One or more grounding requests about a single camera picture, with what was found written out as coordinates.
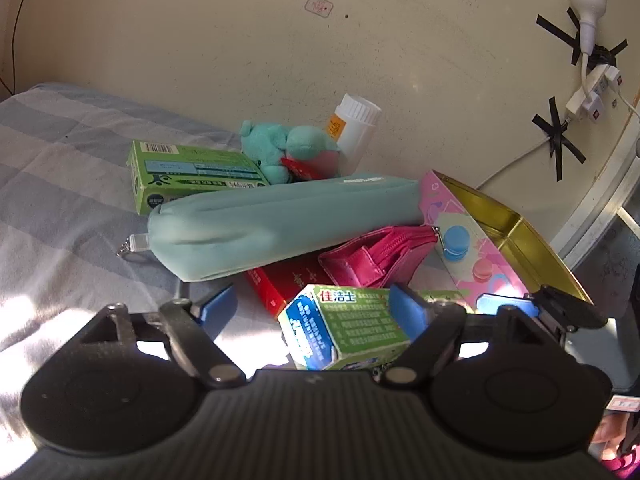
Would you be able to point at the black tape cross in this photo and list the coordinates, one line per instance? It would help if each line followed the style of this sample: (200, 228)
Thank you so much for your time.
(560, 32)
(557, 135)

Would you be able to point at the white power strip red switch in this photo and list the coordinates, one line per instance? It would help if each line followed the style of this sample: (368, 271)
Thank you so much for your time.
(580, 105)
(607, 77)

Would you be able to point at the white plastic bottle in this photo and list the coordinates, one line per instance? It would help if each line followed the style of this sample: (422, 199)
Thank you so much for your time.
(357, 130)

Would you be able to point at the pink tin box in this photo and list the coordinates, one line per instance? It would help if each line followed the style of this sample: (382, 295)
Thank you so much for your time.
(465, 220)

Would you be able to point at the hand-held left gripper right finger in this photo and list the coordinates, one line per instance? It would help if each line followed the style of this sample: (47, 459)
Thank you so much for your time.
(405, 310)

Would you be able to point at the red box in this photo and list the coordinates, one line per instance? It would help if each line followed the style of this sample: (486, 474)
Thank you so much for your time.
(285, 282)

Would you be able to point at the red outlined wall sticker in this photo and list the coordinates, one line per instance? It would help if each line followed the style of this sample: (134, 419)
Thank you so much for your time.
(319, 6)

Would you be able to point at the large green box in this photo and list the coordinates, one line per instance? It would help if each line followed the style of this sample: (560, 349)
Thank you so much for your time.
(190, 170)

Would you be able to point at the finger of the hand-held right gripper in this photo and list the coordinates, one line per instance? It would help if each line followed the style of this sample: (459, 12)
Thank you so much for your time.
(505, 304)

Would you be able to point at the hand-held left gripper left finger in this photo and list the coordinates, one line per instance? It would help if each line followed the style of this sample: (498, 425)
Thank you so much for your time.
(218, 308)

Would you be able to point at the pink wallet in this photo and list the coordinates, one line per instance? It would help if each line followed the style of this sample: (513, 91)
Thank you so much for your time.
(370, 260)

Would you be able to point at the teal plush toy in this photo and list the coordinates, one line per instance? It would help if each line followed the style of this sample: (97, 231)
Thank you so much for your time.
(270, 145)

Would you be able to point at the patterned window glass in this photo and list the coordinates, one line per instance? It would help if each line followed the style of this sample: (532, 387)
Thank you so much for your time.
(617, 260)

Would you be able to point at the green toothpaste box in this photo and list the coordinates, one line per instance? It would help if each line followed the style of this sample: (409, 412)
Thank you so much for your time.
(345, 325)

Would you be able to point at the teal pencil case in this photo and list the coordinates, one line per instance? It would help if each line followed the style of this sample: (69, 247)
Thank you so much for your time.
(280, 220)

